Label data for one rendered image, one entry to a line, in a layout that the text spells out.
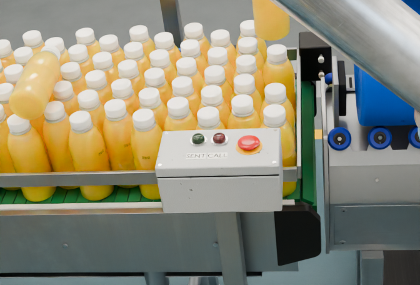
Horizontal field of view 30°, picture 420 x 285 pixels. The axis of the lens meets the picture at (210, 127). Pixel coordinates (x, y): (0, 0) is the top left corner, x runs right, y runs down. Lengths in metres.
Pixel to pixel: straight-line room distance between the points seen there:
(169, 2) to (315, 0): 1.07
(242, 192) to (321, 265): 1.32
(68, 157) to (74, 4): 2.79
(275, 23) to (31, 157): 0.51
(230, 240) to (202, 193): 0.15
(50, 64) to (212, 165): 0.42
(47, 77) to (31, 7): 2.86
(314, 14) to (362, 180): 0.75
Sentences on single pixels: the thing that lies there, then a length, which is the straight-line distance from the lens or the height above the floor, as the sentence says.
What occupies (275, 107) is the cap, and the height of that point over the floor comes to 1.08.
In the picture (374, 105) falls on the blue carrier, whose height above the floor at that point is 1.07.
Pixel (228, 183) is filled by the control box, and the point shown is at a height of 1.06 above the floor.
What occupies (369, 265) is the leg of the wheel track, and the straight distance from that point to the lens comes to 1.76.
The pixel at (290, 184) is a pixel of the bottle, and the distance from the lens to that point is 1.46.
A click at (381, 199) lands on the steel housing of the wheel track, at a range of 1.56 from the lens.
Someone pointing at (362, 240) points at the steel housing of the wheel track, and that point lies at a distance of 1.72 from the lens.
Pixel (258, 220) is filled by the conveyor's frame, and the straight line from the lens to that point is 1.47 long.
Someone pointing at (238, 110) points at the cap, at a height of 1.07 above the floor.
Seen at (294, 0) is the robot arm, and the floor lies 1.50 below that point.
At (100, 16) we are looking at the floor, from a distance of 4.10.
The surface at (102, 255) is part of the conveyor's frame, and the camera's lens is 1.59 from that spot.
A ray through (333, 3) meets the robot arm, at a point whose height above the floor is 1.50.
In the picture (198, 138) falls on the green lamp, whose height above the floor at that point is 1.11.
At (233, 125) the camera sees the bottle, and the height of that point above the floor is 1.04.
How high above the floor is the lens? 1.89
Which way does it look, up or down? 37 degrees down
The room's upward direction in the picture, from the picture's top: 7 degrees counter-clockwise
